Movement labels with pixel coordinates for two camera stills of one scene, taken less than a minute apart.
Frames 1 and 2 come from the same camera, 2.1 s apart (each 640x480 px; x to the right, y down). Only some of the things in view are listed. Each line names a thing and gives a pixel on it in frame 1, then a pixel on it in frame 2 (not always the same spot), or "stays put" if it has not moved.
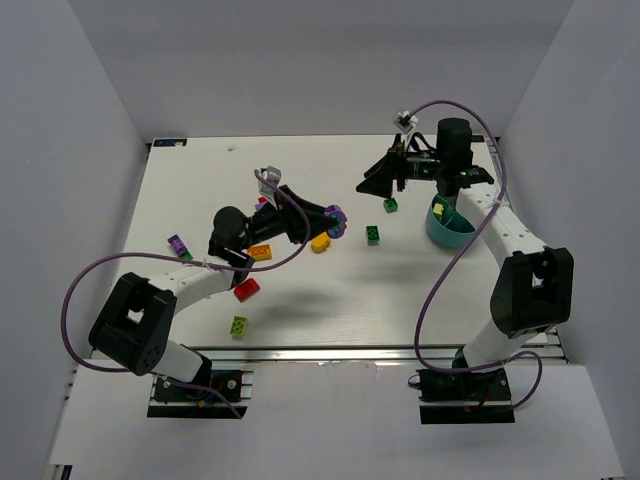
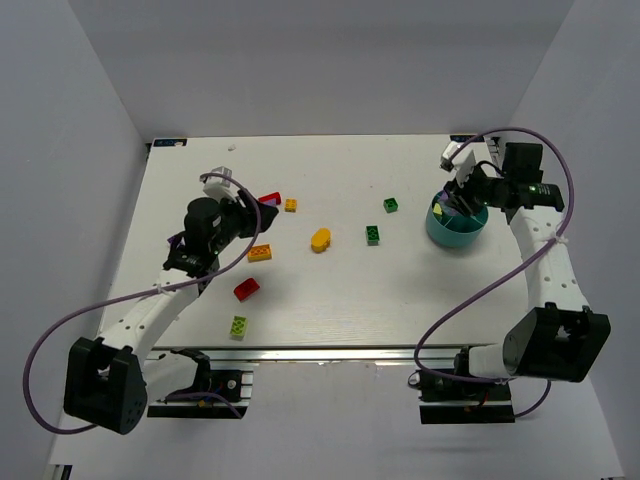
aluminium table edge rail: (553, 351) stays put
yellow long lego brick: (260, 252) stays put
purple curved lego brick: (337, 213) to (452, 211)
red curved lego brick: (246, 290) stays put
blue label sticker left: (169, 142) stays put
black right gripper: (397, 167) to (466, 195)
